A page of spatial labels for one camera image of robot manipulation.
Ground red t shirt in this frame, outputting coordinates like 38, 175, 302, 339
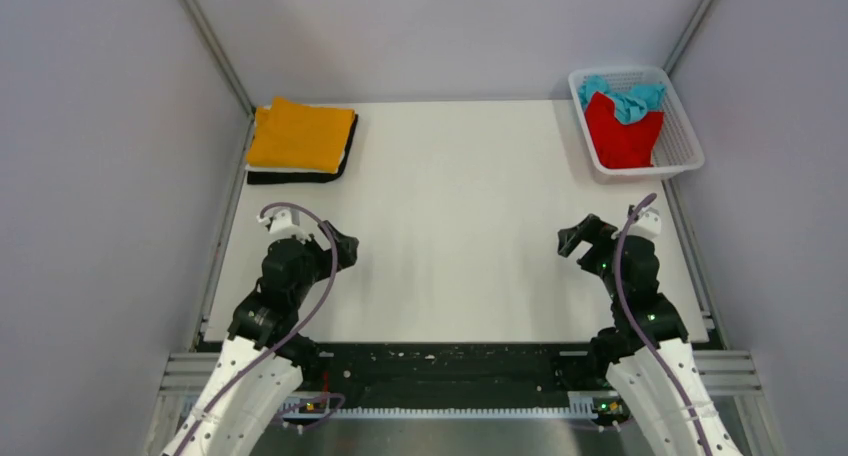
584, 93, 665, 170

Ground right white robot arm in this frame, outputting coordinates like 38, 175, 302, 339
557, 214, 740, 455

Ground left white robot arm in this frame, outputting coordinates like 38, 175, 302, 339
162, 221, 359, 455

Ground folded black t shirt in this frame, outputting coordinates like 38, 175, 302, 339
245, 113, 359, 186

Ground folded orange t shirt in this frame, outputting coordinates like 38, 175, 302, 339
245, 95, 357, 175

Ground white plastic basket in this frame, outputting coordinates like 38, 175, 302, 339
568, 65, 704, 183

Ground teal t shirt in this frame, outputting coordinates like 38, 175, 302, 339
577, 75, 667, 125

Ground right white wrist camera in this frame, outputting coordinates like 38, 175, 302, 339
628, 206, 662, 240

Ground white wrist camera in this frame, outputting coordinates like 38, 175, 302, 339
257, 207, 309, 243
628, 206, 662, 240

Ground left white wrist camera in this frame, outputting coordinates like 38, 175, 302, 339
257, 207, 309, 243

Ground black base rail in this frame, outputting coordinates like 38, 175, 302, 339
299, 343, 613, 410

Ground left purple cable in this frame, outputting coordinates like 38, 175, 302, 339
168, 201, 340, 456

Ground white slotted cable duct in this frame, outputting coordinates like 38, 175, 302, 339
182, 393, 631, 421

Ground aluminium frame profile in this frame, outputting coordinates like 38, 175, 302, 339
159, 352, 219, 394

